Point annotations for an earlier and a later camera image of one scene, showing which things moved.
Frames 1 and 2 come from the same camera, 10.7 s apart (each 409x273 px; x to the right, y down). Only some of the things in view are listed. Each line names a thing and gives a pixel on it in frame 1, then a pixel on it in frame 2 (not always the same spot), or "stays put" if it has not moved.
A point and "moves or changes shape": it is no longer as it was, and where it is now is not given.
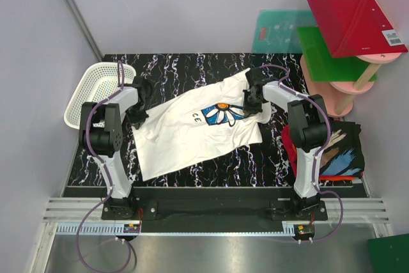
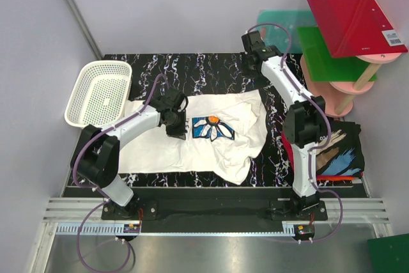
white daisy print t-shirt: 191,126 moves or changes shape
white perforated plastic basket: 93,83 stays put
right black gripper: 251,107 -> 252,41
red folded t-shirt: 292,152 stays put
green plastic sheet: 323,67 stays put
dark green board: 388,254 stays put
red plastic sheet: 353,24 stays put
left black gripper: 137,116 -> 176,129
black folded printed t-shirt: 344,155 stays put
